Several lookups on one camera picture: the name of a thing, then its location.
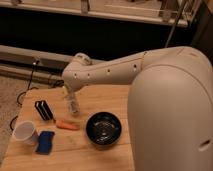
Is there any translucent grey gripper body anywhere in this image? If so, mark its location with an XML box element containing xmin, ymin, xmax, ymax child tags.
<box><xmin>65</xmin><ymin>87</ymin><xmax>80</xmax><ymax>116</ymax></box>

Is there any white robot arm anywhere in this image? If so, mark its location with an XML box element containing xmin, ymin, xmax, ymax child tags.
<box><xmin>62</xmin><ymin>46</ymin><xmax>213</xmax><ymax>171</ymax></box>

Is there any orange carrot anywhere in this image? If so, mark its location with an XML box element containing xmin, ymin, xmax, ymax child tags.
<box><xmin>55</xmin><ymin>120</ymin><xmax>79</xmax><ymax>131</ymax></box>

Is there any black bowl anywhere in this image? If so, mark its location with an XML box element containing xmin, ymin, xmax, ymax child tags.
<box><xmin>86</xmin><ymin>112</ymin><xmax>122</xmax><ymax>146</ymax></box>

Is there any blue sponge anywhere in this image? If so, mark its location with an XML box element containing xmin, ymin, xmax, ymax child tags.
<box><xmin>36</xmin><ymin>131</ymin><xmax>55</xmax><ymax>155</ymax></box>

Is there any white paper cup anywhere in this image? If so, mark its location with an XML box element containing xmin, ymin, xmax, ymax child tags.
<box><xmin>13</xmin><ymin>121</ymin><xmax>38</xmax><ymax>145</ymax></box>

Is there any metal pole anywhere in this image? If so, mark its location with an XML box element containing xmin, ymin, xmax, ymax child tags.
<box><xmin>165</xmin><ymin>0</ymin><xmax>187</xmax><ymax>48</ymax></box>

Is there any dark cabinet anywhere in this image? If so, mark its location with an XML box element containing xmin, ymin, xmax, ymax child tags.
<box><xmin>191</xmin><ymin>0</ymin><xmax>213</xmax><ymax>59</ymax></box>

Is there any black cable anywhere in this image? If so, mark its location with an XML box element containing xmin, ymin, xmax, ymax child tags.
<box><xmin>9</xmin><ymin>59</ymin><xmax>64</xmax><ymax>132</ymax></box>

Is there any grey metal baseboard rail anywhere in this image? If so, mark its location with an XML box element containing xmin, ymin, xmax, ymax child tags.
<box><xmin>0</xmin><ymin>44</ymin><xmax>104</xmax><ymax>85</ymax></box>

